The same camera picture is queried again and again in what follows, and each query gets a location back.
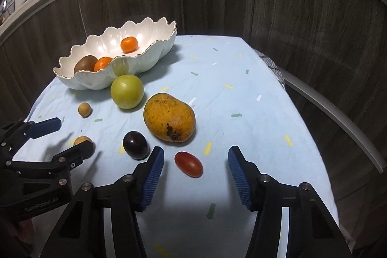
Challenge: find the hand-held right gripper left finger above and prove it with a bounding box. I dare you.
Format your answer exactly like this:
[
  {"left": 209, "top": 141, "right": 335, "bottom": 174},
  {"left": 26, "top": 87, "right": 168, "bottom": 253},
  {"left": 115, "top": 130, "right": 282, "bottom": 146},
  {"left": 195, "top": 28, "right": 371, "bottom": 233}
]
[{"left": 39, "top": 146, "right": 165, "bottom": 258}]

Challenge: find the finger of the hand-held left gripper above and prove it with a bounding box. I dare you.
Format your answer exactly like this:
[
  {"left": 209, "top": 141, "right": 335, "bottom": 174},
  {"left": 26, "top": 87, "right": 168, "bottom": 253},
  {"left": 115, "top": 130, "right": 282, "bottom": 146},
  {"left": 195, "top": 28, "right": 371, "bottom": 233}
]
[
  {"left": 6, "top": 141, "right": 95, "bottom": 186},
  {"left": 0, "top": 117, "right": 62, "bottom": 156}
]

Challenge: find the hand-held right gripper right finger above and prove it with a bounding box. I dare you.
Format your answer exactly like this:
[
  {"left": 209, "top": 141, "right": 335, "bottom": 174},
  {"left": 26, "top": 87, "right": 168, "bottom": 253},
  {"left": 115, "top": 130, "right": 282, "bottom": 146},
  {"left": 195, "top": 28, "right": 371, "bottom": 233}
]
[{"left": 228, "top": 146, "right": 351, "bottom": 258}]

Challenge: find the dark purple plum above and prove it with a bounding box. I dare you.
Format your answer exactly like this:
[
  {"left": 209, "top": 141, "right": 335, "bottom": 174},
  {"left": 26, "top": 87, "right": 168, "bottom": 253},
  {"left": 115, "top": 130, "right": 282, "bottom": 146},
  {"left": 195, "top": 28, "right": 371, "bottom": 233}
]
[{"left": 123, "top": 131, "right": 150, "bottom": 160}]

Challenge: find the red cherry tomato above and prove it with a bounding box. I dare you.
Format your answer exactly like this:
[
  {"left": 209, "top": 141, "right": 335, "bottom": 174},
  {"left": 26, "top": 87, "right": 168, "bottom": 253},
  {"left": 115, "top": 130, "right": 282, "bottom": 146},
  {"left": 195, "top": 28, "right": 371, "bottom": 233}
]
[{"left": 174, "top": 152, "right": 203, "bottom": 178}]

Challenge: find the yellow mango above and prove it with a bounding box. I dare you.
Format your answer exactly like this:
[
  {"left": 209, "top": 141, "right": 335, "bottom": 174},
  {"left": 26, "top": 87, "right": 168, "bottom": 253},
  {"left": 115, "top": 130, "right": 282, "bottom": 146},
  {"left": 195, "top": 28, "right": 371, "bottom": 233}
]
[{"left": 143, "top": 93, "right": 196, "bottom": 143}]

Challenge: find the brown kiwi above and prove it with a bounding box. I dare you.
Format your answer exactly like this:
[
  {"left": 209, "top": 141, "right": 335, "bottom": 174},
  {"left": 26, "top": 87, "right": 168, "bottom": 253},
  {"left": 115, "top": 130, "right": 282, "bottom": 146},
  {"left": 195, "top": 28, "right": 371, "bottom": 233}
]
[{"left": 74, "top": 55, "right": 99, "bottom": 74}]

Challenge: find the green apple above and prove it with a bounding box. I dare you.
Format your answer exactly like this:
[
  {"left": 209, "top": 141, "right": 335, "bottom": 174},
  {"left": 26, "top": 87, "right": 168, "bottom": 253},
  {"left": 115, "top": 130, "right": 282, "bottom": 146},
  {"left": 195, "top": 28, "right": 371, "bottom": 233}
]
[{"left": 110, "top": 74, "right": 144, "bottom": 110}]

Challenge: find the orange tangerine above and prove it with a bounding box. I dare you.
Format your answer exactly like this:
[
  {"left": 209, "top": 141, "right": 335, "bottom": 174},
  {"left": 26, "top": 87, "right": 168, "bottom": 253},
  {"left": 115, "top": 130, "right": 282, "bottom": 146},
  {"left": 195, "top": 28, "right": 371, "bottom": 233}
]
[
  {"left": 94, "top": 57, "right": 113, "bottom": 72},
  {"left": 121, "top": 36, "right": 139, "bottom": 53}
]

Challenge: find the white shell-shaped bowl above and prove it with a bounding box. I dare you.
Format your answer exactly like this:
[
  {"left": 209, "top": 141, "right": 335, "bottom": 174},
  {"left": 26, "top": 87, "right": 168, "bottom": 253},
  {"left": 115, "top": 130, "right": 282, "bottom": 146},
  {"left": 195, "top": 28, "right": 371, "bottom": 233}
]
[{"left": 53, "top": 18, "right": 177, "bottom": 91}]

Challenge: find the light blue patterned tablecloth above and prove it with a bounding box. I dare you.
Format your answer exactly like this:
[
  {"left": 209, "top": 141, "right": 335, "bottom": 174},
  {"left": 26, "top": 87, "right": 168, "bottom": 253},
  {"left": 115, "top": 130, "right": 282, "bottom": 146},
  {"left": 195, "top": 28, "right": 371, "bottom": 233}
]
[{"left": 22, "top": 34, "right": 337, "bottom": 258}]

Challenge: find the black white checked cloth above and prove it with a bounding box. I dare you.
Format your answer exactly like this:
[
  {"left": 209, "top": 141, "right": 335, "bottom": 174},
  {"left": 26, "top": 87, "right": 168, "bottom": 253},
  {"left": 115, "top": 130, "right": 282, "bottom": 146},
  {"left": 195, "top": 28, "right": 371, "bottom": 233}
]
[{"left": 254, "top": 49, "right": 286, "bottom": 92}]

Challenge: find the dark wood kitchen cabinet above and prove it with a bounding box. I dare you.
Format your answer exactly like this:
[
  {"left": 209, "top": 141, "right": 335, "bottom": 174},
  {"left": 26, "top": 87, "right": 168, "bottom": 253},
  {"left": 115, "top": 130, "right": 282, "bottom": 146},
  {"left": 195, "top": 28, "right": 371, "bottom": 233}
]
[{"left": 0, "top": 0, "right": 387, "bottom": 216}]

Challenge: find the grey metal rail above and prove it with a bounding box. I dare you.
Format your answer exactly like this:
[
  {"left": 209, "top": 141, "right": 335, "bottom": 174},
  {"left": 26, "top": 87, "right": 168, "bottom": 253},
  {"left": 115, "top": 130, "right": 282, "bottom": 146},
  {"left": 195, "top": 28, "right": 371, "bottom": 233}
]
[{"left": 280, "top": 66, "right": 387, "bottom": 174}]

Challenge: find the wire sink basket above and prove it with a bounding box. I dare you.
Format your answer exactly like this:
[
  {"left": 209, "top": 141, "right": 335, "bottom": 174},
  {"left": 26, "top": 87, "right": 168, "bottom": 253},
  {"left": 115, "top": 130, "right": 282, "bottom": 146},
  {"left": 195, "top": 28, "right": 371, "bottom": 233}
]
[{"left": 0, "top": 0, "right": 16, "bottom": 22}]

